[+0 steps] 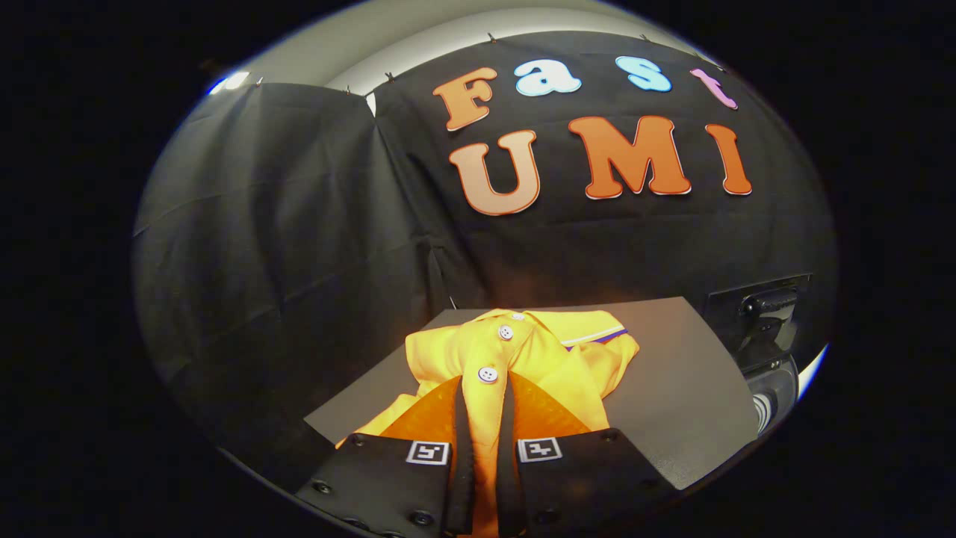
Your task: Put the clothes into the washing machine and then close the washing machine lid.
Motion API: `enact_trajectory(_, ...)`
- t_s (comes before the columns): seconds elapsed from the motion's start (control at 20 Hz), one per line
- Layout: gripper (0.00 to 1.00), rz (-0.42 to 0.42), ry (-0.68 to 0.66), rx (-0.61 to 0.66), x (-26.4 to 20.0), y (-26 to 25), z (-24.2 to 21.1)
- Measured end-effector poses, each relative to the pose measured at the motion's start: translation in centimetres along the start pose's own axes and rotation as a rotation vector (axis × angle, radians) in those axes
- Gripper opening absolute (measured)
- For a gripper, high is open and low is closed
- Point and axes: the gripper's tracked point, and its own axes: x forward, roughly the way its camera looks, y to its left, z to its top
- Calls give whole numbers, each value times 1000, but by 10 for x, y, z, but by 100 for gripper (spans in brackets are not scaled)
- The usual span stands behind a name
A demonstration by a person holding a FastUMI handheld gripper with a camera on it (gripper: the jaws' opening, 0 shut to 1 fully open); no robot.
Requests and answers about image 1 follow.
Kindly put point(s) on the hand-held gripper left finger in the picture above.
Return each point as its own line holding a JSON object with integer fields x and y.
{"x": 373, "y": 478}

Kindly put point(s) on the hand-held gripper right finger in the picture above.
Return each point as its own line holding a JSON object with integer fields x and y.
{"x": 590, "y": 478}

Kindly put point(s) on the yellow polo shirt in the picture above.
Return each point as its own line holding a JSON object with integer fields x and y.
{"x": 538, "y": 359}

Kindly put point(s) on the grey washing machine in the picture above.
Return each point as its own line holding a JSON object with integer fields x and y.
{"x": 773, "y": 388}

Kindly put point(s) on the dark washing machine lid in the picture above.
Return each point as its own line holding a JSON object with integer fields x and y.
{"x": 762, "y": 314}

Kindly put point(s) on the grey board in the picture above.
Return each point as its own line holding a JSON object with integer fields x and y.
{"x": 687, "y": 388}

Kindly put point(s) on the row of small clips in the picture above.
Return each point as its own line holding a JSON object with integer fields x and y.
{"x": 388, "y": 76}

